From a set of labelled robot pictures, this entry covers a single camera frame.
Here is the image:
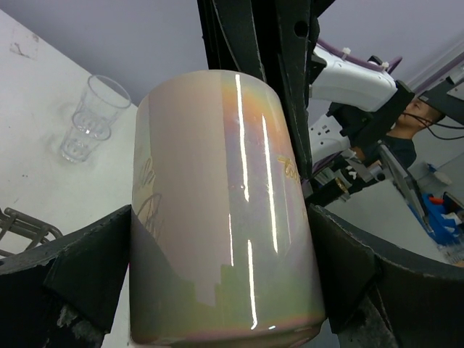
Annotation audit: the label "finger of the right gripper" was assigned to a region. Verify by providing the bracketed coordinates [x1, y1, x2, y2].
[252, 0, 333, 178]
[197, 0, 266, 81]

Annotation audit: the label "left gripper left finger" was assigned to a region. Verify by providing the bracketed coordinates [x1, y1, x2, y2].
[1, 205, 131, 347]

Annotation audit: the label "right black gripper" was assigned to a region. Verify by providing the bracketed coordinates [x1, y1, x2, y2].
[304, 152, 363, 207]

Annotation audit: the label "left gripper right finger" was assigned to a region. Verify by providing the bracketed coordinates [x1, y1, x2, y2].
[307, 205, 463, 347]

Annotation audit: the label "pale pink mug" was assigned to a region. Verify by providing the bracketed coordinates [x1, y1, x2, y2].
[129, 70, 326, 347]

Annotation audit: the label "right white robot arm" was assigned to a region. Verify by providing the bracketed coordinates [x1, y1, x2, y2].
[198, 1, 413, 210]

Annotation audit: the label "blue storage bins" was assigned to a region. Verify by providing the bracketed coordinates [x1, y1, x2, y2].
[422, 191, 463, 246]

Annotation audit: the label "person in dark shirt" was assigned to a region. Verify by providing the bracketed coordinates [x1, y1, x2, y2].
[384, 99, 445, 168]

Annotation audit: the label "grey wire dish rack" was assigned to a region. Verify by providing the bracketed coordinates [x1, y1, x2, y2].
[1, 207, 64, 251]

